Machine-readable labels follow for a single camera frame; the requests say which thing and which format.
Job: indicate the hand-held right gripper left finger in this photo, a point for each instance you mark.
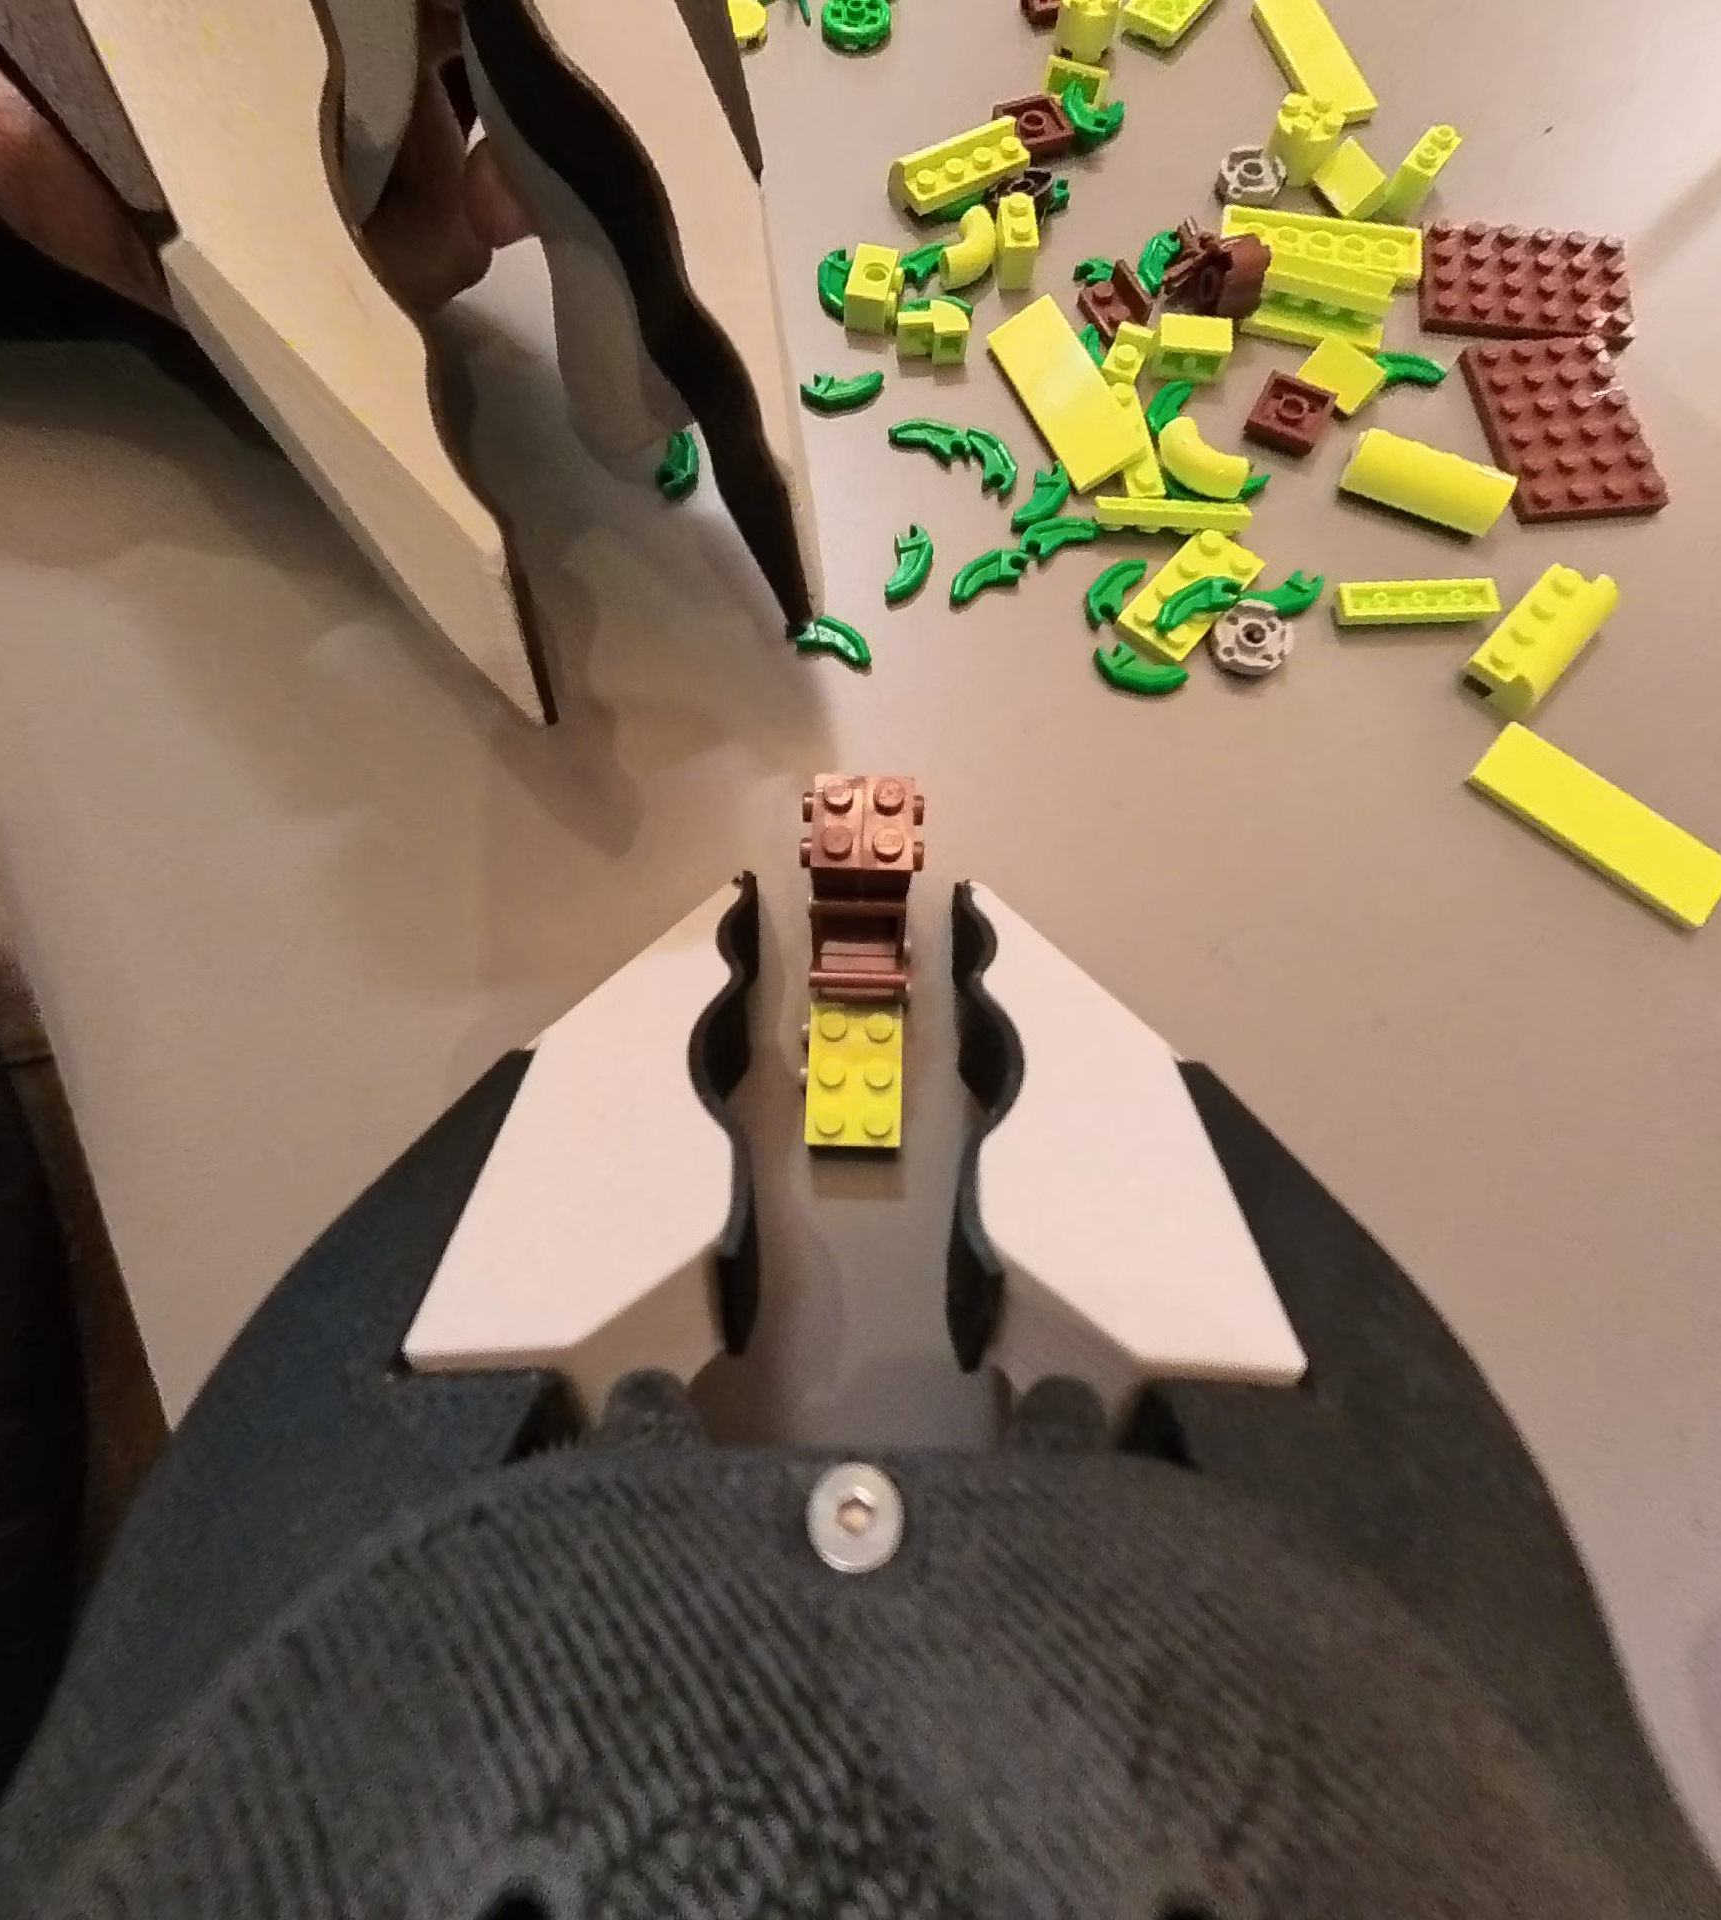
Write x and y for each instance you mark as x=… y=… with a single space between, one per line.
x=591 y=1201

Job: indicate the pile of toy bricks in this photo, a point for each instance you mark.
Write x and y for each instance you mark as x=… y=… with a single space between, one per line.
x=1071 y=390

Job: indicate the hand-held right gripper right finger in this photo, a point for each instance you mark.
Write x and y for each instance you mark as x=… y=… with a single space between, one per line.
x=1131 y=1201

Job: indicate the brown toy clip piece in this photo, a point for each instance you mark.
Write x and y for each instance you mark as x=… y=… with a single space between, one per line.
x=861 y=922
x=861 y=974

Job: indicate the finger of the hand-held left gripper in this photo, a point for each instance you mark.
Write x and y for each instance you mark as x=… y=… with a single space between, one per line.
x=275 y=270
x=710 y=224

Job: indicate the person's left hand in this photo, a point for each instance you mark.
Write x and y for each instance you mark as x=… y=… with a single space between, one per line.
x=440 y=195

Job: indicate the yellow and brown lego assembly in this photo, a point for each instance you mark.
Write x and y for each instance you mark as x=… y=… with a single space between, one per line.
x=852 y=1080

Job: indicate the brown toy brick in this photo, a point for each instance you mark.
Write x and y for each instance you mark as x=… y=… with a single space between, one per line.
x=861 y=823

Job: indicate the pile of small toy pieces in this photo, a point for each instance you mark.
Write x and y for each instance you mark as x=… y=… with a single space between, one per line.
x=861 y=18

